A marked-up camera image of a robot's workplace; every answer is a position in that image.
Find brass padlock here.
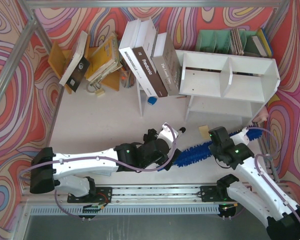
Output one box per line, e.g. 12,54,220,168
86,83,105,96

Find yellow wooden book stand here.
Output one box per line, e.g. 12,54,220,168
48,31,122,94

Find blue yellow book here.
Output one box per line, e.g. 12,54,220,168
255,28,274,58

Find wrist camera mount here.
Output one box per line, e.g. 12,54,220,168
230,127,250,145
157,122,180,149

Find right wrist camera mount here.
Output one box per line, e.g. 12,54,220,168
230,127,250,145

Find pink pig toy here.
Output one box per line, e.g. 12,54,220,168
252,106,269,125

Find brown Fredonia book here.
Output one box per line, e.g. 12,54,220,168
132,19,168,98

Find grey Lonely Ones book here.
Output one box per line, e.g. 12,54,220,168
151,32,182,96

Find white Mademoiselle book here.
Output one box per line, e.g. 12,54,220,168
118,19,157,97

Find tan sticky note pad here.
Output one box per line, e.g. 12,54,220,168
198,125,211,140

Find stack of yellow books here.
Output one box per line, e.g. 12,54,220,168
86,32,122,84

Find brown notebooks in organizer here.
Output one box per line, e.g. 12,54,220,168
231,28,244,56

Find clear pencil cup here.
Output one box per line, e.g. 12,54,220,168
119,69,135,89

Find blue tape measure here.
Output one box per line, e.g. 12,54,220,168
147,96,158,106

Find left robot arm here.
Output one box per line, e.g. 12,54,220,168
30,124,178,197

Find green desk organizer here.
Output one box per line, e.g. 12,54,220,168
195,29,261,57

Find white bookshelf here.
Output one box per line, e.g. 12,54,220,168
137,50,281,127

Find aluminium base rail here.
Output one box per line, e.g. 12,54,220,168
21,183,295,205

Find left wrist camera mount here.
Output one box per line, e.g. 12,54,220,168
157,122,180,149

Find black and white book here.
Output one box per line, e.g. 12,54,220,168
59,30,90,92

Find blue microfiber duster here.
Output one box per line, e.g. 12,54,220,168
167,126,262,170

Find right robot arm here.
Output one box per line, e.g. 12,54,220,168
208,126,300,240

